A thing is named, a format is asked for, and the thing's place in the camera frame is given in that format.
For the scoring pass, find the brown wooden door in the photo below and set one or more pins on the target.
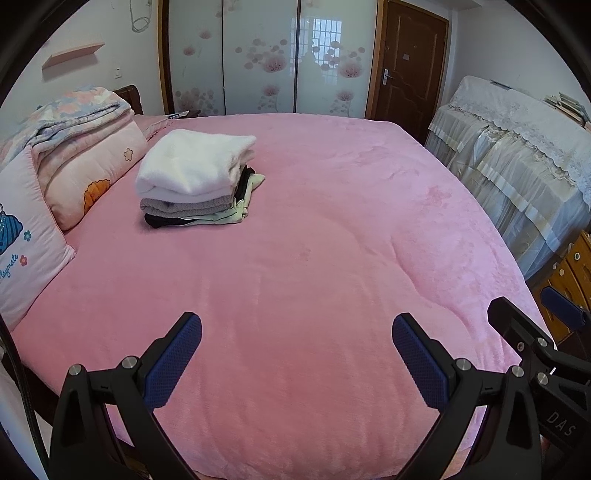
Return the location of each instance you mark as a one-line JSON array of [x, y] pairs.
[[415, 69]]

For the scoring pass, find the pink shell print pillow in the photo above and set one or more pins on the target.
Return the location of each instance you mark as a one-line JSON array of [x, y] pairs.
[[83, 170]]

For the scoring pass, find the black folded garment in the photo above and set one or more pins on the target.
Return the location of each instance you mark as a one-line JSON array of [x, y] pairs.
[[159, 221]]

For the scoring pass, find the wooden drawer cabinet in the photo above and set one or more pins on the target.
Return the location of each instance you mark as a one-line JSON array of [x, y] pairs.
[[570, 272]]

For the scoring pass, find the grey knitted sweater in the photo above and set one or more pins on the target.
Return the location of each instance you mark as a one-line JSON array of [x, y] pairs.
[[184, 205]]

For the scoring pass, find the stack of books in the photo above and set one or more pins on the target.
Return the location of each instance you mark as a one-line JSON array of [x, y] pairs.
[[565, 104]]

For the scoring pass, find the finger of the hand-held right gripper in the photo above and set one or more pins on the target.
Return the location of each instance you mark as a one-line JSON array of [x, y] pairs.
[[508, 318], [561, 307]]

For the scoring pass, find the pink bed blanket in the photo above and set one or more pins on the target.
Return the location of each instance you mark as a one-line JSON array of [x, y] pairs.
[[300, 254]]

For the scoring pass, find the floral folded quilt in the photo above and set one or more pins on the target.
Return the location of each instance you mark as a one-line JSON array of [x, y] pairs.
[[78, 108]]

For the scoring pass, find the light green folded garment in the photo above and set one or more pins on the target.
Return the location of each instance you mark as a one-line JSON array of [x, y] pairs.
[[231, 217]]

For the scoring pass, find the pink cartoon print pillow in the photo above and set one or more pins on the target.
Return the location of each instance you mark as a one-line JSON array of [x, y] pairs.
[[23, 249]]

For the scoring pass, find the white fuzzy cardigan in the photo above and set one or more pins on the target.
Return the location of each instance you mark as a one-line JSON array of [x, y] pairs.
[[189, 161]]

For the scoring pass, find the dark wooden headboard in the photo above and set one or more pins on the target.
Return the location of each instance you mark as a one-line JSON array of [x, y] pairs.
[[131, 97]]

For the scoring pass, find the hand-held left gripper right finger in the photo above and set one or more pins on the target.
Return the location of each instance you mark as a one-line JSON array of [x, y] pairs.
[[420, 364]]

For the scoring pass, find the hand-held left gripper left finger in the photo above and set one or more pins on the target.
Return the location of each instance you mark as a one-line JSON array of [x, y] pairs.
[[173, 364]]

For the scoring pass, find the lace covered furniture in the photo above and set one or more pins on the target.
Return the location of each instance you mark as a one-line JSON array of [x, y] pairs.
[[508, 161]]

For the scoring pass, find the small white packet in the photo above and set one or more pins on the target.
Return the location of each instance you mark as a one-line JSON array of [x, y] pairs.
[[178, 115]]

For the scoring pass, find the pink wall shelf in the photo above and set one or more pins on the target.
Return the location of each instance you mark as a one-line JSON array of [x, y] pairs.
[[69, 55]]

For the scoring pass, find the floral sliding door wardrobe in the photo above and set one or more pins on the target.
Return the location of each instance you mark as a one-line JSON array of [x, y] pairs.
[[258, 55]]

